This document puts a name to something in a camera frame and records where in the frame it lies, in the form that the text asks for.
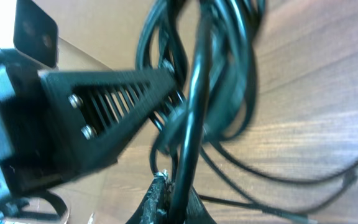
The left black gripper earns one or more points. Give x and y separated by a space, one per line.
28 167

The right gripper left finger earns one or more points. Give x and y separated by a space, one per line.
153 208

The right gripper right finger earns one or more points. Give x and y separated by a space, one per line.
196 213

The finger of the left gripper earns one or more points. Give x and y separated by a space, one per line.
95 114

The cardboard back panel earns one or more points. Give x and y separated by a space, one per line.
138 35

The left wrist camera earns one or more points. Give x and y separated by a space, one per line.
35 33

